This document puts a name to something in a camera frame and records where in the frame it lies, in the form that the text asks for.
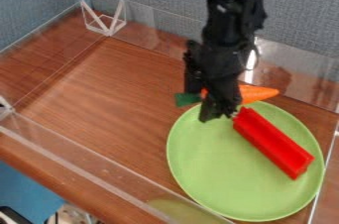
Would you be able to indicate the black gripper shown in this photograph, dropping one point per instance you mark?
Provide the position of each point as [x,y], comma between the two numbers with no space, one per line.
[214,68]

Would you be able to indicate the orange toy carrot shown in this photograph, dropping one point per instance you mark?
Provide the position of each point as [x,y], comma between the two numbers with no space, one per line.
[252,94]

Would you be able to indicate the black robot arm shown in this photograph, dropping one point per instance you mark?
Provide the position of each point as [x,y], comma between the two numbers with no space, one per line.
[234,19]

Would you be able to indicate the green plate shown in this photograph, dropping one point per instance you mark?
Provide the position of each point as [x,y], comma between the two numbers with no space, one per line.
[228,176]

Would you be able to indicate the red plastic block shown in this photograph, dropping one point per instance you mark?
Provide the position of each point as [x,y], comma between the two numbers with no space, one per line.
[277,146]

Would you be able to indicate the clear acrylic corner bracket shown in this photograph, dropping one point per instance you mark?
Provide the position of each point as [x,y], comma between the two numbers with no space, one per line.
[103,24]

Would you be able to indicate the clear acrylic enclosure wall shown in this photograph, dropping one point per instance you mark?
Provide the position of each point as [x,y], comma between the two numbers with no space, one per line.
[87,109]

